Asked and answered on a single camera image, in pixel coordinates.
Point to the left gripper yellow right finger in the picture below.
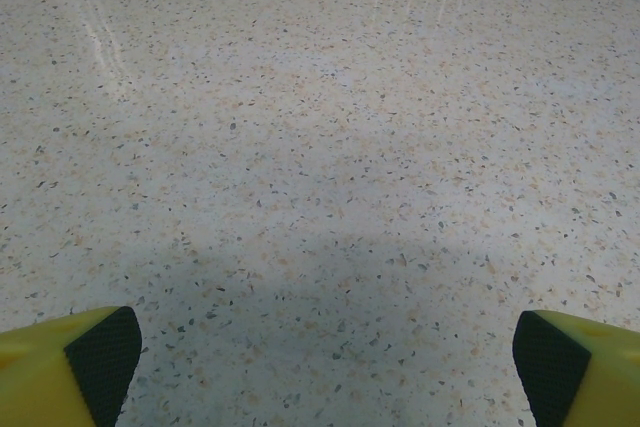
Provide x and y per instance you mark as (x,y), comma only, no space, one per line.
(590,377)

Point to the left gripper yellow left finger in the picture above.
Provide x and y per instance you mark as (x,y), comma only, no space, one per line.
(55,377)

